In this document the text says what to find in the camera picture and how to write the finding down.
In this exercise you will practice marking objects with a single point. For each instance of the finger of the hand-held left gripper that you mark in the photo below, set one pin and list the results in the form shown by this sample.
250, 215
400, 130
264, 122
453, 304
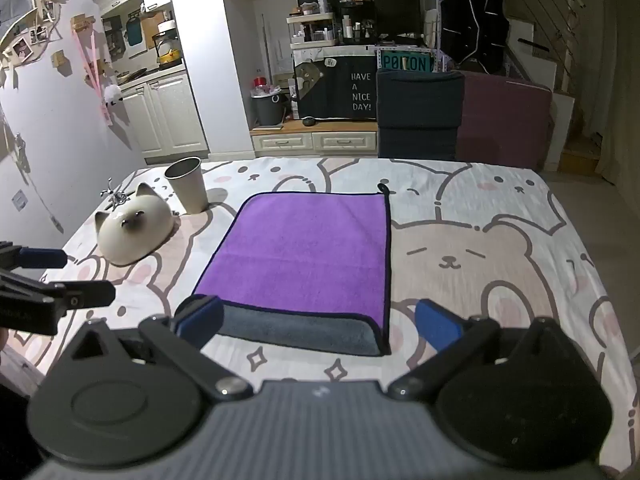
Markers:
82, 294
44, 258

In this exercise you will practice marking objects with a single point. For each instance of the white wall socket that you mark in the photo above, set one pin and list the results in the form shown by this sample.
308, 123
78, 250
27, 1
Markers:
19, 200

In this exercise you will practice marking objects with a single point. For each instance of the grey trash bin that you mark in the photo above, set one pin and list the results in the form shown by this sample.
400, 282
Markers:
267, 107

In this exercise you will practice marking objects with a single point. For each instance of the pink ribbon cat toy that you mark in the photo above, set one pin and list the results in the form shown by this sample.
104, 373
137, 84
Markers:
100, 72

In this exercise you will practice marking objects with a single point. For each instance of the small silver metal figurine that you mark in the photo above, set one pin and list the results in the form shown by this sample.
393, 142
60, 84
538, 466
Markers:
113, 196

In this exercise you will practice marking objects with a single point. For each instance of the beige metal cup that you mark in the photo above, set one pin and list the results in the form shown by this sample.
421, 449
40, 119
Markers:
187, 185

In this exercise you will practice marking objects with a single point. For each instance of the white kitchen cabinet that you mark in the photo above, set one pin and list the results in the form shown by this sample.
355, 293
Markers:
162, 110

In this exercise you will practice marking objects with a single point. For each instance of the teal cutting board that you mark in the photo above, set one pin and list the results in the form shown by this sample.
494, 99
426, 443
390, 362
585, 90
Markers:
133, 31

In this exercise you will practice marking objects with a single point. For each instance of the white storage rack with bottles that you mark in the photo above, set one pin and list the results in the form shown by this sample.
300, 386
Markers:
311, 30

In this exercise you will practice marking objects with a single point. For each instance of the black storage rack with bottles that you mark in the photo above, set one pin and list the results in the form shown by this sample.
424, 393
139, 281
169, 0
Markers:
357, 20

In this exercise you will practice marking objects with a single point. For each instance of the black printed curtain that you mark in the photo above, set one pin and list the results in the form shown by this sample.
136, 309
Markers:
345, 90

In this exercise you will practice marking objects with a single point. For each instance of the white drawer cabinet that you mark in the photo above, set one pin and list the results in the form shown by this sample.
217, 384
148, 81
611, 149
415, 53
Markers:
315, 141

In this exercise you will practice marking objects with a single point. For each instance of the dark blue chair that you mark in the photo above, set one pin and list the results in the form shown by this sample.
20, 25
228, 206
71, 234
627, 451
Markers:
419, 110

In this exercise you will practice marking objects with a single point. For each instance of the purple-brown sofa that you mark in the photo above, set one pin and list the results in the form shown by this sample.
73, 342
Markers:
505, 120

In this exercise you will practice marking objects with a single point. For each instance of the wooden cutting board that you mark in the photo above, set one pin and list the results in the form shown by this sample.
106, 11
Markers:
152, 25

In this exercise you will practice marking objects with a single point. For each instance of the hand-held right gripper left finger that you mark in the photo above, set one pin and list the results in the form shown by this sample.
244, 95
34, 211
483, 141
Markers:
201, 321

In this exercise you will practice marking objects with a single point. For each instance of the white cat-shaped ceramic bowl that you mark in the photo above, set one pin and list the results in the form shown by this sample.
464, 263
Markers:
134, 227

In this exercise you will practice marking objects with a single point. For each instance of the teal plate sign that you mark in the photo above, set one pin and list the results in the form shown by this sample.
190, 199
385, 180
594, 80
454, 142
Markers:
405, 62

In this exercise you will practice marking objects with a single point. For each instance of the black computer mouse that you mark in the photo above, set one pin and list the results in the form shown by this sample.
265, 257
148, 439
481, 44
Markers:
309, 121

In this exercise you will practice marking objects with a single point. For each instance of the yellow kettle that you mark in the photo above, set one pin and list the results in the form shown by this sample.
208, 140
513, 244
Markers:
168, 50

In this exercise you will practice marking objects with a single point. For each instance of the wooden wall decoration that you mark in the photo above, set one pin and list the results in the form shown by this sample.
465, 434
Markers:
30, 10

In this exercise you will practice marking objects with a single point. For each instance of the purple and grey towel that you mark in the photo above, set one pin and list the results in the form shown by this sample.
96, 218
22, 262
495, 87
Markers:
300, 260

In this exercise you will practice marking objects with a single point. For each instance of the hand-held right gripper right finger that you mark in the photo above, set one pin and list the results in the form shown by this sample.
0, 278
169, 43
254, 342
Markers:
436, 326

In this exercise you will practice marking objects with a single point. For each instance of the black jacket with white trim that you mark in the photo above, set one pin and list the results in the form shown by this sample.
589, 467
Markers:
472, 20

